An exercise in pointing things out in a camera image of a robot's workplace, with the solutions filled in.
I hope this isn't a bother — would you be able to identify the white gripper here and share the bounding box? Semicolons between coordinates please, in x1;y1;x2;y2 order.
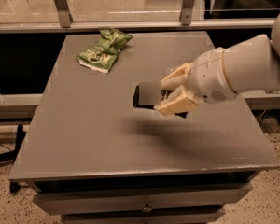
154;48;237;116

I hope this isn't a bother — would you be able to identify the black rxbar chocolate wrapper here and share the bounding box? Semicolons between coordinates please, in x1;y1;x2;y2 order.
133;85;188;119

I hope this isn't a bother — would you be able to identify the left metal railing post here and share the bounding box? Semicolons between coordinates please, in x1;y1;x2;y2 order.
54;0;73;28

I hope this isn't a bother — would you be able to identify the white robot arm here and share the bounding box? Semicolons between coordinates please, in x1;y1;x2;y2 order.
154;14;280;115

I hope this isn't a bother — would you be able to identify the green jalapeno chip bag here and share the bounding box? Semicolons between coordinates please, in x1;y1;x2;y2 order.
76;29;133;74

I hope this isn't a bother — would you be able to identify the grey upper drawer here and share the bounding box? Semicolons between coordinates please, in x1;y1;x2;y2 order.
33;182;253;215

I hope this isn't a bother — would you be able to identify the clear plastic water bottle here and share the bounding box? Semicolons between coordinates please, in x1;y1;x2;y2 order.
164;66;177;76

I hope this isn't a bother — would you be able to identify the right metal railing post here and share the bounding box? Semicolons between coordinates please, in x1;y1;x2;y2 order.
179;0;194;26

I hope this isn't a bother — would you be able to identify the grey drawer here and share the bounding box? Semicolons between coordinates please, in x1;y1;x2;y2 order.
62;206;225;224
33;182;253;215

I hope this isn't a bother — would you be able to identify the grey lower drawer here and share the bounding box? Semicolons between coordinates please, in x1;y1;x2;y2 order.
62;206;225;224

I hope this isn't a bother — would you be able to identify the black stand base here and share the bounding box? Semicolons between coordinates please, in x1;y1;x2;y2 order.
0;124;26;194

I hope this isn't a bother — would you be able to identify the metal railing post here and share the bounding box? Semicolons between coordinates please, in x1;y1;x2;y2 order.
179;0;194;26
54;0;73;28

